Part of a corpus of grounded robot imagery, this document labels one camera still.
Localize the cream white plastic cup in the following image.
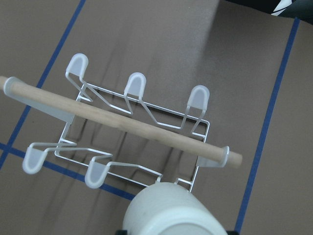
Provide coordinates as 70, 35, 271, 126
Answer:
122, 182, 226, 235

